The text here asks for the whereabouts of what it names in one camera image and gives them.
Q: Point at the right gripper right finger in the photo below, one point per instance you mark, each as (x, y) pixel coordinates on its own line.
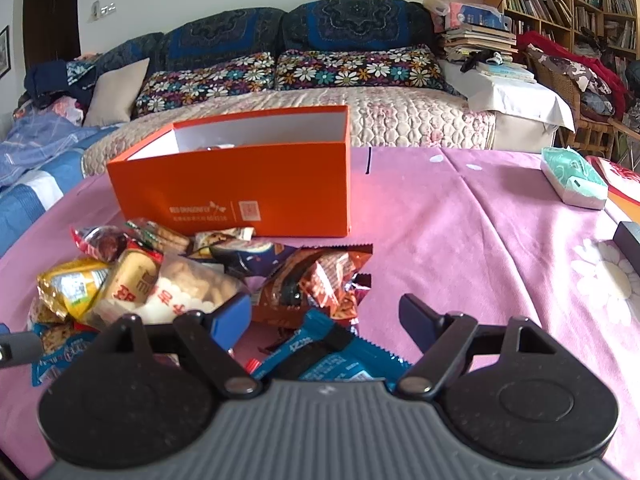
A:
(444, 340)

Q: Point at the blue patterned sofa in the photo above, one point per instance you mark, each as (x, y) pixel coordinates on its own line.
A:
(322, 25)

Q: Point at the beige plain pillow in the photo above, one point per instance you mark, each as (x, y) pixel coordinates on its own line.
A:
(115, 94)

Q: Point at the stack of books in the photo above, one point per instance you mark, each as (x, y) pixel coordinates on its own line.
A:
(489, 51)

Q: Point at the white draped side table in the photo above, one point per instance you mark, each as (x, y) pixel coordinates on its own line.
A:
(528, 115)

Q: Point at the left floral cushion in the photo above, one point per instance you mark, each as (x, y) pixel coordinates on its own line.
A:
(169, 90)

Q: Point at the green tissue pack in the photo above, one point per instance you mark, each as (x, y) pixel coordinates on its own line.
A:
(575, 181)

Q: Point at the brown red snack packet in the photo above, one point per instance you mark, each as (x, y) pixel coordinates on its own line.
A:
(327, 279)

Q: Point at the wooden bookshelf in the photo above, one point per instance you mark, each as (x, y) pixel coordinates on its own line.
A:
(571, 23)

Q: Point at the blue striped blanket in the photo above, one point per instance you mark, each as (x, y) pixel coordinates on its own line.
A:
(40, 163)

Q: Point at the blue snack wrapper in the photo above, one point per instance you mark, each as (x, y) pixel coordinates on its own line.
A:
(324, 351)

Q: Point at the small framed picture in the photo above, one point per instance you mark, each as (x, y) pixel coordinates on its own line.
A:
(5, 54)

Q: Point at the orange cardboard shoe box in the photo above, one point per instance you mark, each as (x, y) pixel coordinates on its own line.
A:
(284, 172)

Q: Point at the floral cushion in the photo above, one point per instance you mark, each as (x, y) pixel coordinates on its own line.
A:
(406, 67)
(169, 90)

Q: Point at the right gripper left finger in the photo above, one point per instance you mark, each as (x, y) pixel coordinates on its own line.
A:
(205, 341)

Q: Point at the dark purple snack packet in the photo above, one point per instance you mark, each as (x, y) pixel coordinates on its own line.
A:
(248, 258)

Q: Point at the yellow snack bag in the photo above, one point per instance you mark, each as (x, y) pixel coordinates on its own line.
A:
(69, 289)

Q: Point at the black box on table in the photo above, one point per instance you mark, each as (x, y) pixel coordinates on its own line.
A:
(627, 239)

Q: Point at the beige quilted sofa cover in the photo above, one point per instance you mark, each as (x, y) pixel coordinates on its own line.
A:
(395, 117)

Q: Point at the white biscuit snack bag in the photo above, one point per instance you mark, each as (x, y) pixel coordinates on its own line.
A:
(157, 292)

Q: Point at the wicker chair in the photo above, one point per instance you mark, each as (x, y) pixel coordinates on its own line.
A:
(591, 102)

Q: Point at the pink floral tablecloth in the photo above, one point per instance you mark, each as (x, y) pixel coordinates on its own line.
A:
(480, 232)

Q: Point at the right floral cushion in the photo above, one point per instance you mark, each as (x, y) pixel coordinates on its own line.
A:
(406, 67)

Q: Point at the clear bag dried dates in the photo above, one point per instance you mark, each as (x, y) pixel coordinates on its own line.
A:
(104, 243)

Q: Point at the cracker packet red green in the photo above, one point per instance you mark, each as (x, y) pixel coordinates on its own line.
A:
(159, 238)

